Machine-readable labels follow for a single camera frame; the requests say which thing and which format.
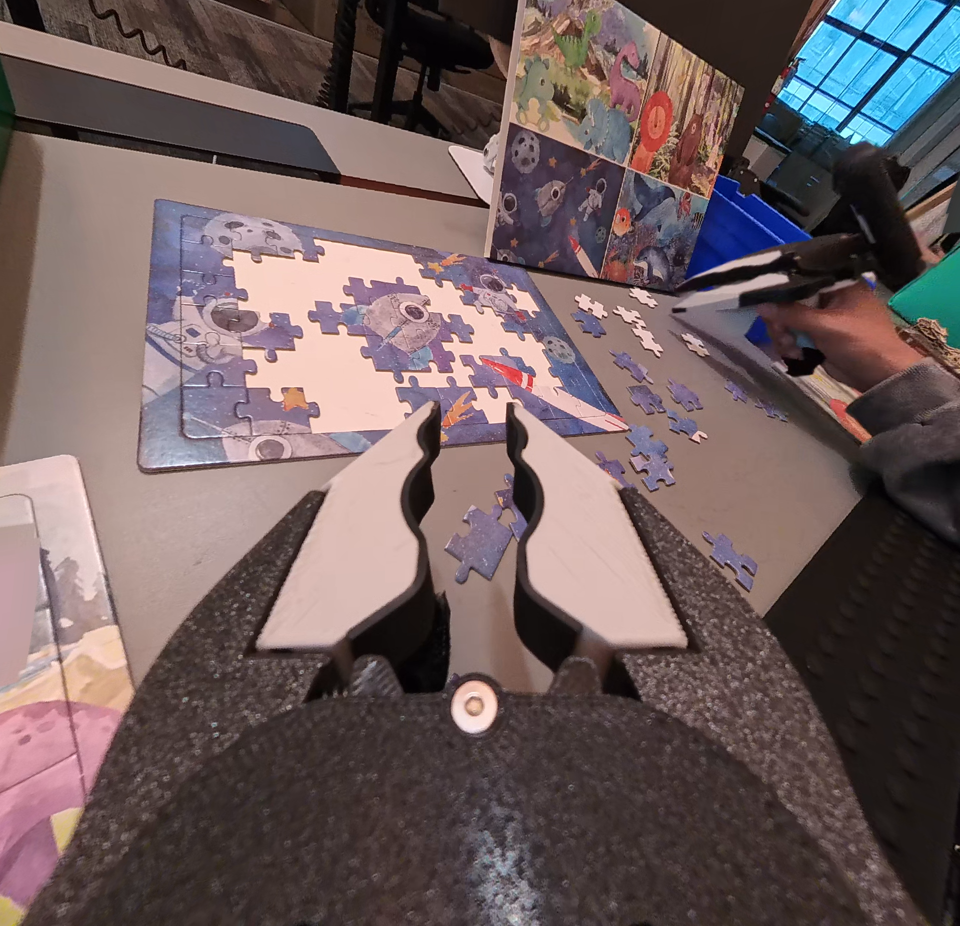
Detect pink octopus puzzle board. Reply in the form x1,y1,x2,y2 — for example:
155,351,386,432
0,455,136,919

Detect white flat board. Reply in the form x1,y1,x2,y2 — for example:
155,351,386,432
448,144,500,203

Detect teal green table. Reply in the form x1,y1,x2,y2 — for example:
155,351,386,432
888,247,960,327

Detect blue storage bin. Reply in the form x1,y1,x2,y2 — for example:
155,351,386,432
686,174,815,342

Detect window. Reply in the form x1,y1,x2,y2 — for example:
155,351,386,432
776,0,960,147

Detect white table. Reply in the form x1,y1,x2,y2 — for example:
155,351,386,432
0,22,496,207

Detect dark grey panel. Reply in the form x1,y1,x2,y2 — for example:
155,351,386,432
0,54,342,180

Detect assembled space puzzle pieces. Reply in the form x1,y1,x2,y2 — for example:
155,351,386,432
142,204,625,468

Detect scattered white puzzle pieces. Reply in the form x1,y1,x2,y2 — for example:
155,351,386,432
573,287,710,358

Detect person's right hand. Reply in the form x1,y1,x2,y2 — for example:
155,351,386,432
757,288,924,394

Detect green storage box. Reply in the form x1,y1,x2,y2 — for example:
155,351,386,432
0,63,16,177

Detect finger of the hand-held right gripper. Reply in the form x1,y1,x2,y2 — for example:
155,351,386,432
669,272,879,317
673,247,804,298

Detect black coiled cable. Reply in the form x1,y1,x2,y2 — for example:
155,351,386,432
30,0,189,70

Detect illustrated puzzle box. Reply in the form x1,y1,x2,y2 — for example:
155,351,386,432
483,0,746,291

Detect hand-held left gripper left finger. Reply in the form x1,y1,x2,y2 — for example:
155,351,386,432
255,401,443,678

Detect space jigsaw puzzle tray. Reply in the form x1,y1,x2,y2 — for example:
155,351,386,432
137,198,630,473

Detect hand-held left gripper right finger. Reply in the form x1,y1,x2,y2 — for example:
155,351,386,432
504,401,690,677

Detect black office chair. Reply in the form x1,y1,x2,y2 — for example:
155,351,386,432
360,0,496,128

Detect person's right forearm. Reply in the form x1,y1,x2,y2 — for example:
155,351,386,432
846,357,960,546

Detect blue puzzle pieces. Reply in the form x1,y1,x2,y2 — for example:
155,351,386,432
444,307,789,593

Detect grey desk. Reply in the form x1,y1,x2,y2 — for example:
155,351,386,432
0,131,864,687

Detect dark partition panel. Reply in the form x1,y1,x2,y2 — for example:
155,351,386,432
607,0,830,162

